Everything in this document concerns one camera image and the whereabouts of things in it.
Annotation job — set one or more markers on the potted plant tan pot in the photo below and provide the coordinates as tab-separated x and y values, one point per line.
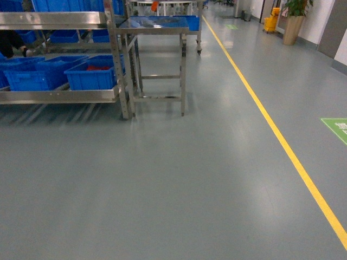
296	11

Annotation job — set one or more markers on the blue bin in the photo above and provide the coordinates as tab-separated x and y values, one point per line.
96	73
43	75

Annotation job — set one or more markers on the standing person in black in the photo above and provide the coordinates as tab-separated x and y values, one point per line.
11	39

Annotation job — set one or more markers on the blue bin lower right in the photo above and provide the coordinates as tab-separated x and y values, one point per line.
96	73

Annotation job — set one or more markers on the blue bin lower middle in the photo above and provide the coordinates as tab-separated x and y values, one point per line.
43	75

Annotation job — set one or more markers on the stainless steel roller shelf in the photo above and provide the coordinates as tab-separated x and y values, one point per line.
63	94

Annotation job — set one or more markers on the yellow mop bucket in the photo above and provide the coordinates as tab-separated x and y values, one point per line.
270	22

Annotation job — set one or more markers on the stainless steel side table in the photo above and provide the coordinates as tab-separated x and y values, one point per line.
155	50

